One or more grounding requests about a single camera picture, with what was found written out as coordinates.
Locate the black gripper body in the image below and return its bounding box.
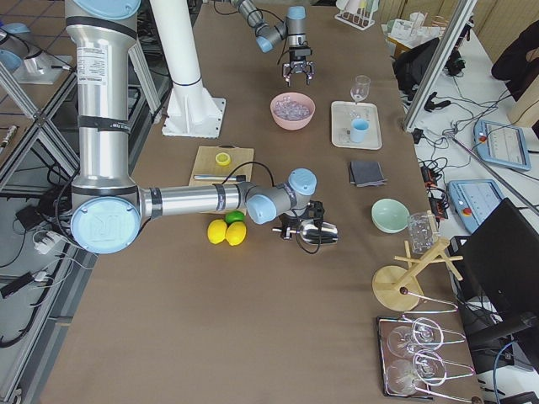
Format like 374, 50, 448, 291
284, 201, 325, 236
288, 45, 312, 65

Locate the green lime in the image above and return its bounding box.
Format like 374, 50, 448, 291
224, 210, 245, 225

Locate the green ceramic bowl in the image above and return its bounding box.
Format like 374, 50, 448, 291
371, 199, 409, 234

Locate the teach pendant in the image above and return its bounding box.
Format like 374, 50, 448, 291
446, 179, 504, 233
473, 120, 531, 171

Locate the teach pendant lower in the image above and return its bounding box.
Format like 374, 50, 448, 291
446, 179, 504, 233

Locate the white dish rack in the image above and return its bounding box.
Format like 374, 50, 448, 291
334, 0, 379, 30

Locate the yellow lemon front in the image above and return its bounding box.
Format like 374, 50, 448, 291
206, 219, 227, 244

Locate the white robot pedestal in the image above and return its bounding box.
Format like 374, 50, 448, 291
151, 0, 226, 139

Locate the light blue cup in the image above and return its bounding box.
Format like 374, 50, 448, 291
350, 118, 370, 143

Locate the grey folded cloth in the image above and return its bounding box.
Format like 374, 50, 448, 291
349, 161, 387, 187

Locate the silver metal ice scoop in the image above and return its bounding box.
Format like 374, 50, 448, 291
272, 220, 339, 245

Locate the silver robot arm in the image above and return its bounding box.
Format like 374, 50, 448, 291
65, 1, 323, 254
231, 1, 315, 87

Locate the half lemon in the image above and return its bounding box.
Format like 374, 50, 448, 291
215, 152, 232, 167

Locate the upside-down wine glass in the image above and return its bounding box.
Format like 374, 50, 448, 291
387, 317, 466, 359
386, 351, 476, 396

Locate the black glass rack tray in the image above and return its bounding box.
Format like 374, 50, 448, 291
376, 316, 434, 402

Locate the yellow lemon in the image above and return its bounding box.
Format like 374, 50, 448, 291
206, 219, 227, 244
226, 221, 247, 246

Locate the cream serving tray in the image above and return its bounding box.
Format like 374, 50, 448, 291
331, 101, 382, 150

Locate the black monitor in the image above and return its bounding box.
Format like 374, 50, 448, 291
460, 199, 538, 316

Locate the clear glass mug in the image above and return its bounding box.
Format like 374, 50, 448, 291
408, 210, 439, 254

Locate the wooden cup tree stand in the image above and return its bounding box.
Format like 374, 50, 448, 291
372, 237, 463, 314

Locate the aluminium frame post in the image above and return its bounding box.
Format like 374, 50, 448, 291
403, 0, 477, 132

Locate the upside-down wine glass lower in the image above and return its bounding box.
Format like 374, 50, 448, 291
386, 351, 476, 396

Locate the upside-down wine glass upper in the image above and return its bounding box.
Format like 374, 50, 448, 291
387, 317, 466, 359

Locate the wooden cutting board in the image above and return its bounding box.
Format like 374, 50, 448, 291
189, 146, 254, 186

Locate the yellow lemon back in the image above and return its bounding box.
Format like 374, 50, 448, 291
226, 221, 247, 246

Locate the clear wine glass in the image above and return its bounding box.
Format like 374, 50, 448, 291
350, 75, 371, 103

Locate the pink bowl of ice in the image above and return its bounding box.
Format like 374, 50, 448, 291
269, 93, 316, 130

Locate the steel muddler black tip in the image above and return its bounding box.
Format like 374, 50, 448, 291
193, 174, 247, 182

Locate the teach pendant upper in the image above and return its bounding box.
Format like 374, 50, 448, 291
473, 120, 531, 171

